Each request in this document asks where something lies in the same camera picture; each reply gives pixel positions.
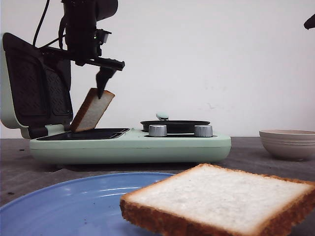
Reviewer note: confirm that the mint green breakfast maker lid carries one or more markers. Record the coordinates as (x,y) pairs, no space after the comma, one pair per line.
(35,88)

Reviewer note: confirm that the blue plate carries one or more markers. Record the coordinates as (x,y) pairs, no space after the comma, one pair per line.
(81,207)

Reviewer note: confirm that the white bread slice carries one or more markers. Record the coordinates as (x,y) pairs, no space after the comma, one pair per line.
(209,200)
(91,110)

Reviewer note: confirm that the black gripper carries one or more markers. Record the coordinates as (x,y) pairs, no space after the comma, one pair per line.
(76,38)

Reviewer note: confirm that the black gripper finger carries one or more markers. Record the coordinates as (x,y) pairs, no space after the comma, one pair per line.
(310,23)

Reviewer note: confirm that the silver knob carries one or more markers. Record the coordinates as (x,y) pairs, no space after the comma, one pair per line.
(204,131)
(157,130)

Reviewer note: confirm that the silver right knob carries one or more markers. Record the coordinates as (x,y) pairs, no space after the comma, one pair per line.
(204,131)

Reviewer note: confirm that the beige ceramic bowl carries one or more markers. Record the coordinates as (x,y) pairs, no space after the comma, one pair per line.
(288,144)

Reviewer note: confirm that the mint green breakfast maker base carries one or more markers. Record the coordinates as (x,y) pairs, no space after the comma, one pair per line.
(124,146)

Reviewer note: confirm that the black frying pan green handle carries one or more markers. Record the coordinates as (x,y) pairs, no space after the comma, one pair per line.
(173,126)

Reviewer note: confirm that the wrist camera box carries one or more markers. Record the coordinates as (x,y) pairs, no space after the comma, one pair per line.
(101,36)

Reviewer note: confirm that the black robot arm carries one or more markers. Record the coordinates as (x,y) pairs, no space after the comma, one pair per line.
(80,41)

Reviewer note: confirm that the silver left knob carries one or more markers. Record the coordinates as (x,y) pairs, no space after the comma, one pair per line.
(157,130)

